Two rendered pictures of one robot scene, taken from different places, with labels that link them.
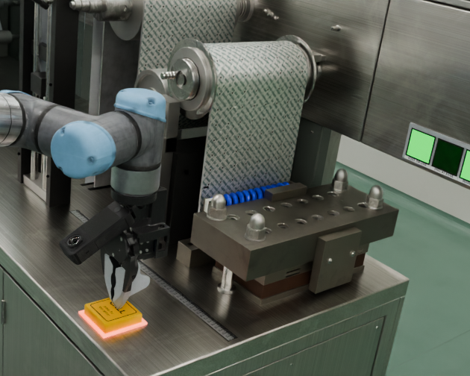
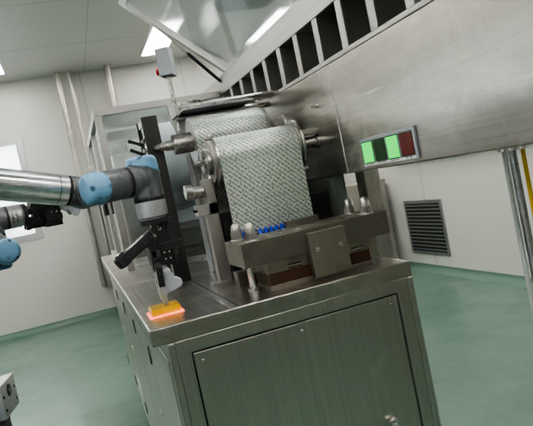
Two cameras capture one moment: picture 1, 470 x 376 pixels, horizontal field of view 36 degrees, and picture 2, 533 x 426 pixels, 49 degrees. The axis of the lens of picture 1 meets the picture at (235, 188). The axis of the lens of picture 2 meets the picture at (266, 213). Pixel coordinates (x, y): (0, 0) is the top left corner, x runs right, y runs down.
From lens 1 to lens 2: 0.83 m
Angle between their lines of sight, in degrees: 31
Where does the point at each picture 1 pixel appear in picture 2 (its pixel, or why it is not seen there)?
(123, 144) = (118, 180)
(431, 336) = not seen: outside the picture
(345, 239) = (327, 232)
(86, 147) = (88, 182)
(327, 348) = (337, 319)
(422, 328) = not seen: outside the picture
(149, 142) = (143, 181)
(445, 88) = (365, 105)
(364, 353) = (387, 328)
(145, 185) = (151, 210)
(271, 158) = (288, 202)
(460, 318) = not seen: outside the picture
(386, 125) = (353, 151)
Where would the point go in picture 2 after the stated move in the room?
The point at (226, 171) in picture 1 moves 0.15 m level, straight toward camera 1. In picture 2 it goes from (251, 215) to (226, 222)
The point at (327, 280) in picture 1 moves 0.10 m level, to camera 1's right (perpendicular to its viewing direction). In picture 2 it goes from (324, 266) to (363, 261)
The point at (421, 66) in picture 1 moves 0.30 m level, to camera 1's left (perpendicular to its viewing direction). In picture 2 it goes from (352, 100) to (248, 125)
